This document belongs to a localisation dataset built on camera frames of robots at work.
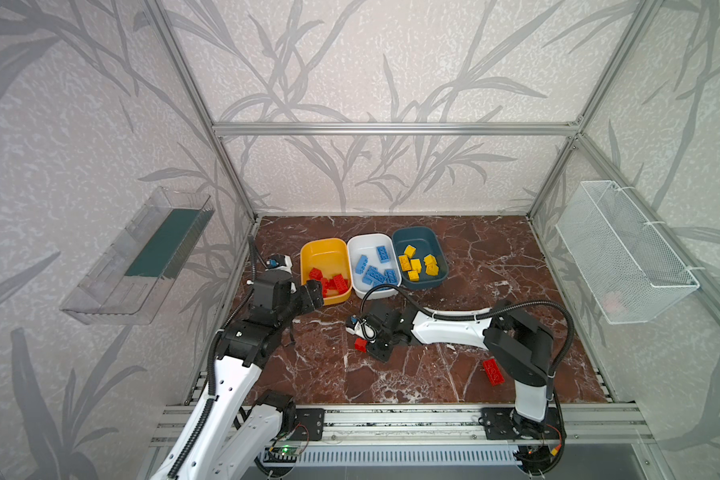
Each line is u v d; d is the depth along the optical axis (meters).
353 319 0.77
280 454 0.71
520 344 0.47
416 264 1.02
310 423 0.74
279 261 0.63
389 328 0.67
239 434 0.55
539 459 0.73
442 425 0.75
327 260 1.07
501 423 0.73
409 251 1.08
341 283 0.96
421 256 1.06
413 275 0.99
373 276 0.98
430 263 1.05
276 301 0.53
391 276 0.99
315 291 0.65
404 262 1.05
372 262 1.06
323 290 0.98
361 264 1.02
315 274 0.99
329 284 0.97
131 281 0.63
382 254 1.05
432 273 1.02
